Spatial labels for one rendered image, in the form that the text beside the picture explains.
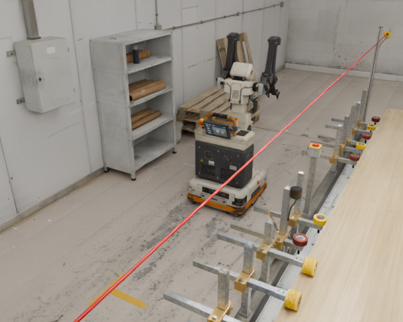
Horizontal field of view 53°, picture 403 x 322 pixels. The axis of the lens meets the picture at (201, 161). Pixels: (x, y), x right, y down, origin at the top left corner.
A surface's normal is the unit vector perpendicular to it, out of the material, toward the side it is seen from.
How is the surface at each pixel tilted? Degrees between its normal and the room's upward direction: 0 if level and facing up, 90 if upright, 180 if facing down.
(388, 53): 90
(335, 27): 90
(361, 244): 0
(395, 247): 0
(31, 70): 90
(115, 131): 90
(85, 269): 0
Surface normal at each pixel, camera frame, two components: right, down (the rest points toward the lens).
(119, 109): -0.50, 0.37
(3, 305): 0.00, -0.90
